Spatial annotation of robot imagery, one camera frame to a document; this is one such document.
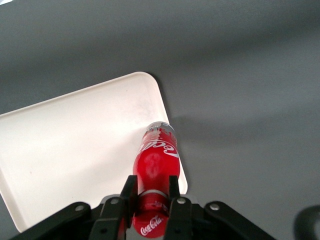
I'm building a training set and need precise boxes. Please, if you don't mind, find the cream plastic tray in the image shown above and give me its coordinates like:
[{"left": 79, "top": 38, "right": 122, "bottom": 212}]
[{"left": 0, "top": 71, "right": 189, "bottom": 233}]

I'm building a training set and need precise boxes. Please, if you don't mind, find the red coke bottle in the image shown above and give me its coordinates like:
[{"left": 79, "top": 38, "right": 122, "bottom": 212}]
[{"left": 131, "top": 120, "right": 181, "bottom": 238}]

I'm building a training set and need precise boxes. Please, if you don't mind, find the dark round object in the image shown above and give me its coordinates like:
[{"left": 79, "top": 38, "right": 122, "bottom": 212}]
[{"left": 293, "top": 204, "right": 320, "bottom": 240}]

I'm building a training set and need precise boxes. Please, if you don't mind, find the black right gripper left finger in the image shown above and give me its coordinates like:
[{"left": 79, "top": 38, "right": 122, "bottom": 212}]
[{"left": 89, "top": 174, "right": 139, "bottom": 240}]

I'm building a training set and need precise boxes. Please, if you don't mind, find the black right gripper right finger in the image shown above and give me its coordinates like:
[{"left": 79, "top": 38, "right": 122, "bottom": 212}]
[{"left": 163, "top": 175, "right": 193, "bottom": 240}]

